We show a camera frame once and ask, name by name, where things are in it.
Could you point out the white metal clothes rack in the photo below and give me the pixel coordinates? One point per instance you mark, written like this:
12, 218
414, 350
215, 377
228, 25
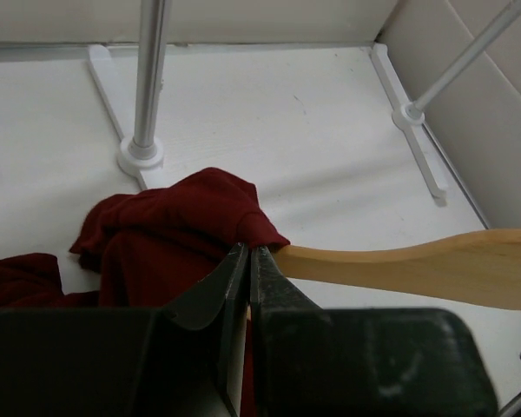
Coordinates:
141, 154

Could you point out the wooden clothes hanger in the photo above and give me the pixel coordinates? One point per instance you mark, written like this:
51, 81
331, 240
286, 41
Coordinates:
481, 268

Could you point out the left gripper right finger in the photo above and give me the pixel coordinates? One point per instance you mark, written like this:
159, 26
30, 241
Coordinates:
280, 312

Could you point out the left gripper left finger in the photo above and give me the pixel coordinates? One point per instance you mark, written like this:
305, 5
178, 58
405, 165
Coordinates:
207, 329

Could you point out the dark red t shirt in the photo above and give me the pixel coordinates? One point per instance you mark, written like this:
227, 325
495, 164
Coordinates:
100, 353

